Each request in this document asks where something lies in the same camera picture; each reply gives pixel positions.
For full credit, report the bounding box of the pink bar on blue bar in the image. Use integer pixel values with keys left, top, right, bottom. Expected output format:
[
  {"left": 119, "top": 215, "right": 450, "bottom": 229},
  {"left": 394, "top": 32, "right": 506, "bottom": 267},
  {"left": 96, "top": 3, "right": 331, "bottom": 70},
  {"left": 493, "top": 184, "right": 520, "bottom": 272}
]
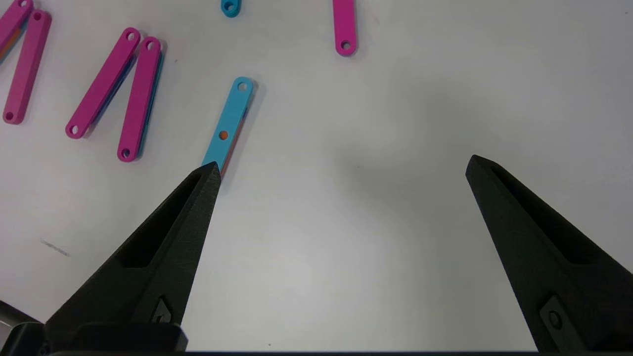
[{"left": 332, "top": 0, "right": 358, "bottom": 57}]

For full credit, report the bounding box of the long pink bar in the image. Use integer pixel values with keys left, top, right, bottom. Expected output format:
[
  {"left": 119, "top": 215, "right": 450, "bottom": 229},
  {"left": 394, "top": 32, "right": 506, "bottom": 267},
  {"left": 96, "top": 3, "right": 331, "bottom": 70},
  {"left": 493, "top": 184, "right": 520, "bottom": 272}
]
[
  {"left": 0, "top": 0, "right": 34, "bottom": 57},
  {"left": 65, "top": 27, "right": 141, "bottom": 139},
  {"left": 2, "top": 10, "right": 52, "bottom": 125},
  {"left": 117, "top": 36, "right": 165, "bottom": 163}
]

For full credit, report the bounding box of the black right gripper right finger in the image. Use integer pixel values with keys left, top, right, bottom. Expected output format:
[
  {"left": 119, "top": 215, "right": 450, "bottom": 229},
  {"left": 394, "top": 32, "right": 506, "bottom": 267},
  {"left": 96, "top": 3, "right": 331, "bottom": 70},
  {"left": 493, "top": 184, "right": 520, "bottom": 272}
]
[{"left": 466, "top": 155, "right": 633, "bottom": 353}]

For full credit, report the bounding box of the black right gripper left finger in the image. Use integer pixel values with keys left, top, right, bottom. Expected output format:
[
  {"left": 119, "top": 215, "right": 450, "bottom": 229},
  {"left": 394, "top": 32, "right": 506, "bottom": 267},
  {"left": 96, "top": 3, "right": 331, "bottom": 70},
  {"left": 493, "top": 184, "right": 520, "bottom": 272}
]
[{"left": 45, "top": 162, "right": 222, "bottom": 352}]

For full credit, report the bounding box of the long blue bar orange underside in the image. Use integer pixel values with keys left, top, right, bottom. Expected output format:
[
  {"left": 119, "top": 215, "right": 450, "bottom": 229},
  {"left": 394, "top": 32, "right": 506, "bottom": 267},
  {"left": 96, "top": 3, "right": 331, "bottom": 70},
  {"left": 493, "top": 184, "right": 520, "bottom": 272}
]
[{"left": 200, "top": 77, "right": 255, "bottom": 178}]

